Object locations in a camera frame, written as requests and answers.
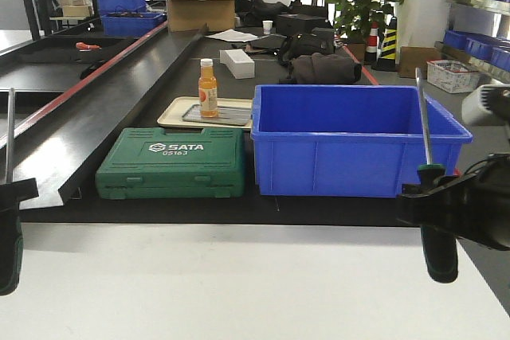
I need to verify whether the black yellow traffic cone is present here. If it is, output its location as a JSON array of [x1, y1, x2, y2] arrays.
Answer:
[[371, 16, 398, 72]]

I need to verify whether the orange white traffic cone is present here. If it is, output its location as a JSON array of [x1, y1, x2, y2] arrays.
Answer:
[[364, 21, 379, 64]]

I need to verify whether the green SATA tool case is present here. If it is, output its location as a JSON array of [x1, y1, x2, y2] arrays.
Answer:
[[95, 127, 245, 200]]

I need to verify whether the blue crate on conveyor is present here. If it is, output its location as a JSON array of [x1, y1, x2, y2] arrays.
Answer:
[[100, 13, 167, 37]]

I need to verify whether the large cardboard box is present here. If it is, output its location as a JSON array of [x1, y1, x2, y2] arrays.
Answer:
[[167, 0, 235, 32]]

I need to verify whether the white paper cup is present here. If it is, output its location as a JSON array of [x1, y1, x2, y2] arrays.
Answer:
[[262, 20, 273, 35]]

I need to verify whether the green-handled screwdriver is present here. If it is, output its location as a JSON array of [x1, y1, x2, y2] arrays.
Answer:
[[415, 67, 458, 283], [1, 88, 22, 295]]

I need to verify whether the white rectangular box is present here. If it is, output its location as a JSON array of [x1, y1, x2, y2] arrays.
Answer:
[[219, 49, 255, 80]]

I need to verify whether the beige plastic tray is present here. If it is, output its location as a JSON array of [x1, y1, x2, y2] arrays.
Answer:
[[157, 96, 252, 131]]

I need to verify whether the white plastic basket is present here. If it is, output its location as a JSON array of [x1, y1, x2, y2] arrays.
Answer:
[[427, 60, 481, 94]]

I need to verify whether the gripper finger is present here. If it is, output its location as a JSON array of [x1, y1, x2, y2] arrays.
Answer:
[[396, 174, 477, 239], [1, 178, 38, 213]]

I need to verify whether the dark brown cloth bundle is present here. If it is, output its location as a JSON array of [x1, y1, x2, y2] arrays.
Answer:
[[279, 53, 362, 85]]

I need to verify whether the large blue plastic bin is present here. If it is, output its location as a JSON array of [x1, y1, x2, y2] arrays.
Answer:
[[250, 84, 473, 199]]

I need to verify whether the brown cardboard box on floor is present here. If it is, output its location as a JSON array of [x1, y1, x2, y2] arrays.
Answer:
[[398, 46, 441, 78]]

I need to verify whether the black equipment box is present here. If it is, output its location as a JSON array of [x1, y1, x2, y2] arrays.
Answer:
[[276, 14, 331, 36]]

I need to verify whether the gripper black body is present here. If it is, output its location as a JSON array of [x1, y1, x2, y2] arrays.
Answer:
[[469, 154, 509, 251]]

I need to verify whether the metal shelf rack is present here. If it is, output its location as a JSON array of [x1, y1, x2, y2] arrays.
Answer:
[[436, 0, 509, 84]]

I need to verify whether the orange juice bottle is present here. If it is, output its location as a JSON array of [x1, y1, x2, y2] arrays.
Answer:
[[198, 58, 219, 118]]

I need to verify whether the grey metal tray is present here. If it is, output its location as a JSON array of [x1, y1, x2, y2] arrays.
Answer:
[[182, 104, 252, 127]]

